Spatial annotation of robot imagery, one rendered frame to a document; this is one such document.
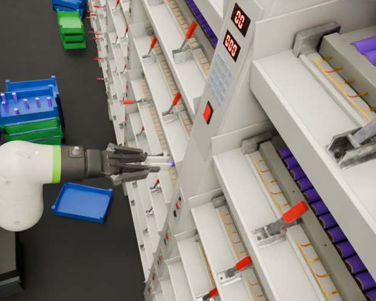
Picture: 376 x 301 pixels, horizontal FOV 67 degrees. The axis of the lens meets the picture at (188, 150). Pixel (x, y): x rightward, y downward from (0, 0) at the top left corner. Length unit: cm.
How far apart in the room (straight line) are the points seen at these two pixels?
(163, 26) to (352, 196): 64
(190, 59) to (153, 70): 30
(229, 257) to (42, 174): 45
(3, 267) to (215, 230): 103
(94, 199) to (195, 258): 123
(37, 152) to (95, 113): 173
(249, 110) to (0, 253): 127
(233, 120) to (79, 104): 214
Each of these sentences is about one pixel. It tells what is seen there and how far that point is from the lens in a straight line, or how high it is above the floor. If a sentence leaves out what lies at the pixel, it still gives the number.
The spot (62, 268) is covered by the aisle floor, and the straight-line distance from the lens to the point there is 179.
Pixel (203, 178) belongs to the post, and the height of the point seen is 124.
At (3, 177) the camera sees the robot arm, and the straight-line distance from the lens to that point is 74.
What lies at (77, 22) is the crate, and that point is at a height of 16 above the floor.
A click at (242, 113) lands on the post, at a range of 44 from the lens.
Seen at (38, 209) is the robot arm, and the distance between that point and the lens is 81.
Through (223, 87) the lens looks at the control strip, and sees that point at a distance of 43.
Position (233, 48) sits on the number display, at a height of 150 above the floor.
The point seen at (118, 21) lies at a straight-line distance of 163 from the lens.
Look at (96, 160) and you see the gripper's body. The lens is 74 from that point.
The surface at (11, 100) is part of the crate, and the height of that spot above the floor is 40.
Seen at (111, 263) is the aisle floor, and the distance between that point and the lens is 178.
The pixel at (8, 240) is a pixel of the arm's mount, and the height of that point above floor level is 36.
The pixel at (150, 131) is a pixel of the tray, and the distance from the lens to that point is 103.
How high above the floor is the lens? 168
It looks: 49 degrees down
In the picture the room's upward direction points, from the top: 17 degrees clockwise
